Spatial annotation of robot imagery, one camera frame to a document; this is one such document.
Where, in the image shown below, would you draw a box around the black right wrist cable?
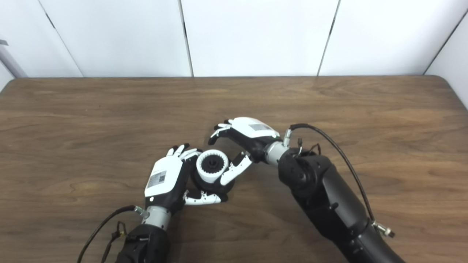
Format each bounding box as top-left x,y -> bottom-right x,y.
283,123 -> 395,239

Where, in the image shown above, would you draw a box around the gray wall corner post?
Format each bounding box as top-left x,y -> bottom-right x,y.
0,38 -> 28,78

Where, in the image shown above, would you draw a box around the thin left wrist wires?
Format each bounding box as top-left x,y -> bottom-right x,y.
101,220 -> 127,263

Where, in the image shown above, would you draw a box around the thin wrist wires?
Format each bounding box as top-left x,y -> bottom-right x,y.
297,138 -> 321,156
101,220 -> 127,263

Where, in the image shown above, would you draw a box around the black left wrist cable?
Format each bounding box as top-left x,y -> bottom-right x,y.
77,205 -> 150,263

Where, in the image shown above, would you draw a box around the thin right wrist wires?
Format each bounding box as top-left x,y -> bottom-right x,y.
297,138 -> 321,156

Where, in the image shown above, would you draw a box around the round black stepped part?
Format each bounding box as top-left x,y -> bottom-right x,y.
191,155 -> 236,196

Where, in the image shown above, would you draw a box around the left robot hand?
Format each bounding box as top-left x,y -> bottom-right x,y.
144,143 -> 229,216

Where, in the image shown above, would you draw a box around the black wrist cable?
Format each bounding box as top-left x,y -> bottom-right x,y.
283,123 -> 395,239
77,205 -> 150,263

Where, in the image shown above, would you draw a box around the white toothed ring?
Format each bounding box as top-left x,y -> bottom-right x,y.
196,149 -> 230,184

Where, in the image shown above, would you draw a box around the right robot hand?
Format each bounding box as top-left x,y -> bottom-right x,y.
208,117 -> 282,186

